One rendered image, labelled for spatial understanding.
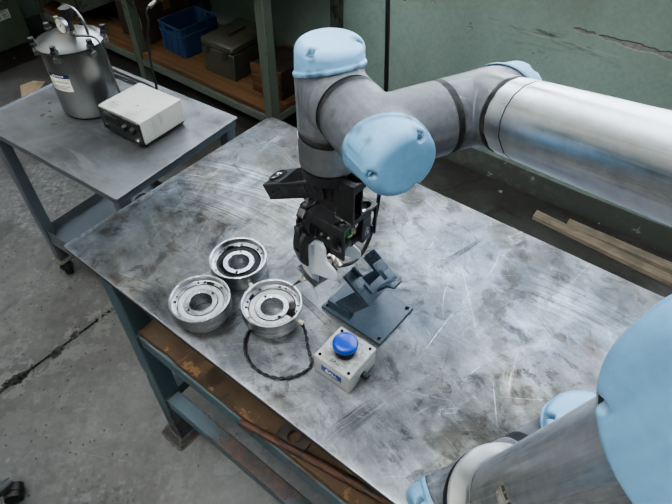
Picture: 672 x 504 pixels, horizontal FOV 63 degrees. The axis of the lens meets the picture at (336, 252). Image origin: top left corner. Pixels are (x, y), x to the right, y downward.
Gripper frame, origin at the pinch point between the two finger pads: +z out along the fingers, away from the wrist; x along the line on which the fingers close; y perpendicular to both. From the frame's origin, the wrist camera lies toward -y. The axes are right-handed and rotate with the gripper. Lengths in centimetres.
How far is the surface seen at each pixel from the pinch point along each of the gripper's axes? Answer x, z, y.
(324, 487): -12.4, 43.4, 10.4
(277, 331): -6.2, 13.8, -4.4
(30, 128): 7, 28, -117
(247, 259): 2.5, 14.6, -20.6
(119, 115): 22, 21, -91
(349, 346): -3.6, 9.2, 8.6
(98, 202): 23, 75, -132
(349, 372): -5.7, 12.0, 10.3
